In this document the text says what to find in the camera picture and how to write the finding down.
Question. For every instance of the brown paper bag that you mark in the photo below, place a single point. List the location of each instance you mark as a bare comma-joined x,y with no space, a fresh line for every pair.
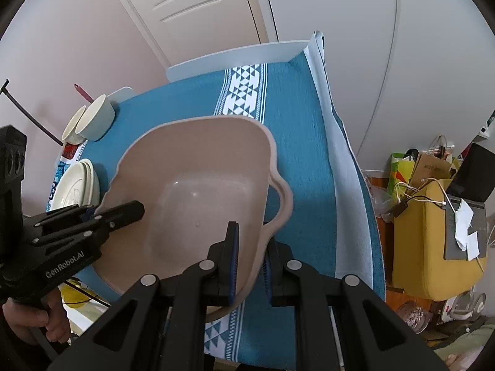
429,170

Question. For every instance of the yellow chair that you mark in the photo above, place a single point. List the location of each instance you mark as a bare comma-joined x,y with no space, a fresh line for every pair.
417,247

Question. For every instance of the grey laptop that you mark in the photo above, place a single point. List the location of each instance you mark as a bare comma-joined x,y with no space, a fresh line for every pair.
473,174

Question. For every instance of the green shopping bag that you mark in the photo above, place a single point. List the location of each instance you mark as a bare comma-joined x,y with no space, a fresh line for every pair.
396,170

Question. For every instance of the clear glass container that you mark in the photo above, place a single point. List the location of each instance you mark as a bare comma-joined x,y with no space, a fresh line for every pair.
413,317

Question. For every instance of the person's left hand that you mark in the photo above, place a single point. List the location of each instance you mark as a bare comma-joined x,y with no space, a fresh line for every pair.
31,315

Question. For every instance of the white clothes iron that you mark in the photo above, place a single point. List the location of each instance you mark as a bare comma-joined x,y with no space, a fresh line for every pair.
464,304

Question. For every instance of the pink square basin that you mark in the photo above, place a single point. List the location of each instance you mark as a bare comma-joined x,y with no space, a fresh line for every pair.
193,185

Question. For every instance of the cream bowl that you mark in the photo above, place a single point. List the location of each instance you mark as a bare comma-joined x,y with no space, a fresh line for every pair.
98,119

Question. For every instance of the white paper sheet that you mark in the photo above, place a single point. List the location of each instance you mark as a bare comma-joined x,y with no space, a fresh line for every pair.
466,239

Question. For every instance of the white tray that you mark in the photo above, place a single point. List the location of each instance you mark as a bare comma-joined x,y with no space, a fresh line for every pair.
122,93

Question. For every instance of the yellow sheet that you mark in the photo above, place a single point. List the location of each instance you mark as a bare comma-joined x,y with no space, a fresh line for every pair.
79,299

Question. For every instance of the white wardrobe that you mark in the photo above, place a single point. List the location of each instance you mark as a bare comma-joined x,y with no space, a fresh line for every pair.
348,27

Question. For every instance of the clear plastic bag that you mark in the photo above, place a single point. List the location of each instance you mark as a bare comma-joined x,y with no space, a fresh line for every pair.
379,201

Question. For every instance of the duck print plate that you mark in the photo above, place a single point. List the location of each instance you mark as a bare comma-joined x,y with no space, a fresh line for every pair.
69,185

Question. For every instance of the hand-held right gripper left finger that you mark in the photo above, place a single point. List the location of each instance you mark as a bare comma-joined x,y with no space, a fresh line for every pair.
232,264

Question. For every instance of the plain white plate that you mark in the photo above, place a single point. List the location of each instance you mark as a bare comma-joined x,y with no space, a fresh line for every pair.
96,185

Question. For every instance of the white door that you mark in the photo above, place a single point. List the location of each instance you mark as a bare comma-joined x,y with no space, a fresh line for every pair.
193,0

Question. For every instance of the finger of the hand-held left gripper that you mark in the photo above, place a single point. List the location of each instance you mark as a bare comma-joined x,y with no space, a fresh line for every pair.
120,211
58,213

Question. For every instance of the black power adapter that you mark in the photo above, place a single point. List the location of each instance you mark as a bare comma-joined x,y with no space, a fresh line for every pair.
400,208

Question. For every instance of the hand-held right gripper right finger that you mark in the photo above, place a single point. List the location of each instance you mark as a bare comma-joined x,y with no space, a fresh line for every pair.
266,275

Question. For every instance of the teal patterned tablecloth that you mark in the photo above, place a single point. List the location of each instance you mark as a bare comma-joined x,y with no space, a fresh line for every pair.
301,162

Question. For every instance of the white ribbed bowl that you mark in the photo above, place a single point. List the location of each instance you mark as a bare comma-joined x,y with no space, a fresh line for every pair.
71,127

